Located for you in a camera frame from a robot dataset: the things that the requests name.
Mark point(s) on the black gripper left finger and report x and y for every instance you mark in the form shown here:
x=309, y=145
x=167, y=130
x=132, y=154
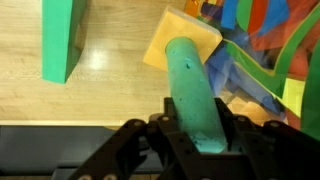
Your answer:
x=127, y=149

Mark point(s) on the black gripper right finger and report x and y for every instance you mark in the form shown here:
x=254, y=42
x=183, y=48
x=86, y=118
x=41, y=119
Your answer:
x=270, y=151

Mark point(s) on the green cylinder with orange block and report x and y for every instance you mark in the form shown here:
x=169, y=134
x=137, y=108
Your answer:
x=180, y=46

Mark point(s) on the clear bag of foam blocks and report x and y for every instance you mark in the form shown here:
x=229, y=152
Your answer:
x=270, y=50

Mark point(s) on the green foam arch block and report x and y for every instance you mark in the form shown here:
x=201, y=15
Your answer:
x=60, y=20

